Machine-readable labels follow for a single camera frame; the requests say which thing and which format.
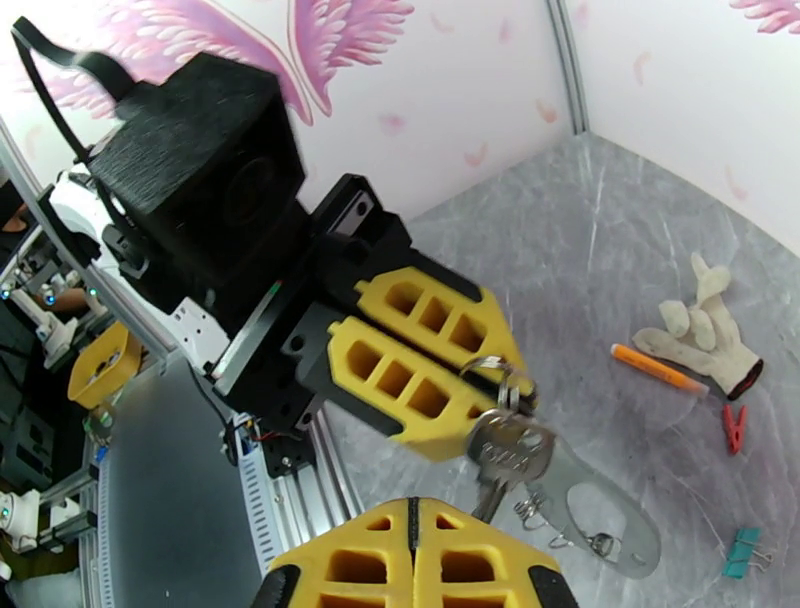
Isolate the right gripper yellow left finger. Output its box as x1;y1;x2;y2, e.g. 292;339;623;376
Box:
249;496;415;608

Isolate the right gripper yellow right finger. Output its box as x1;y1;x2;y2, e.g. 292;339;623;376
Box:
414;496;579;608

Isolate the metal keyring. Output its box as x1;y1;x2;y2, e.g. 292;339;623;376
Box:
459;354;534;415

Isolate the orange pen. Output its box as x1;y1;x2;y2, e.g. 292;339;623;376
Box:
610;343;711;396

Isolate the white knit glove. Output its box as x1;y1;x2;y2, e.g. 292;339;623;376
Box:
632;251;765;401

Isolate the yellow plastic bin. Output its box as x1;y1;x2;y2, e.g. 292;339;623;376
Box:
67;321;144;405

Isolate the red clothespin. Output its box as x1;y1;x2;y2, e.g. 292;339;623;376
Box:
722;404;750;456

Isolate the teal binder clip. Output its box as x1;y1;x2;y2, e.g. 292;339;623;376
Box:
721;527;776;580

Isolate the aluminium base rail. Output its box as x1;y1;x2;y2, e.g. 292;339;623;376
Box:
237;399;370;571

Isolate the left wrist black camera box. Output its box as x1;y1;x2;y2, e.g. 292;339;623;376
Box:
87;52;309;301

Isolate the aluminium corner post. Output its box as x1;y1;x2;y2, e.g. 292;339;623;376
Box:
546;0;593;136

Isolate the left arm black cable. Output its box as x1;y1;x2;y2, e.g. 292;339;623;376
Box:
11;17;136;165

